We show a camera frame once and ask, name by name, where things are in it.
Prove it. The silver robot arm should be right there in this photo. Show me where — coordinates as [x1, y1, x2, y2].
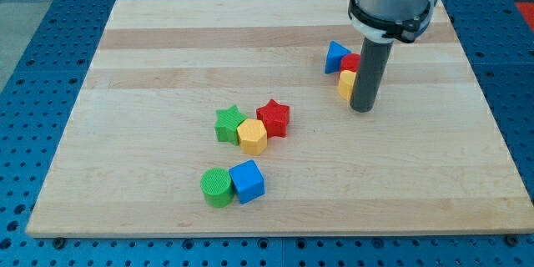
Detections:
[348, 0, 437, 43]

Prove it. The red star block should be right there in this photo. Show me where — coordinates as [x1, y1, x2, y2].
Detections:
[256, 99, 290, 138]

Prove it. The green star block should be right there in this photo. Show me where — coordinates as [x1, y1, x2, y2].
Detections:
[214, 105, 247, 145]

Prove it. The blue triangle block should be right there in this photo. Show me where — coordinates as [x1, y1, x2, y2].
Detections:
[325, 41, 351, 74]

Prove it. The yellow hexagon block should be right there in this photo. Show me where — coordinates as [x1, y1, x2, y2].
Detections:
[237, 118, 268, 155]

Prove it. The blue cube block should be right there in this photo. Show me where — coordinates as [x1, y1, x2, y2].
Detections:
[229, 160, 265, 204]

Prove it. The green cylinder block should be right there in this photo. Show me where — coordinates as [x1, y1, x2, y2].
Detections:
[200, 168, 234, 209]

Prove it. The red round block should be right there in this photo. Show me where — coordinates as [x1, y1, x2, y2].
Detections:
[340, 53, 360, 73]

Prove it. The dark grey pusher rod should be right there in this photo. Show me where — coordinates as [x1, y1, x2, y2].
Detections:
[350, 38, 393, 113]

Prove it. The wooden board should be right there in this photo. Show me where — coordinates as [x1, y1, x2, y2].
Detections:
[26, 0, 533, 238]

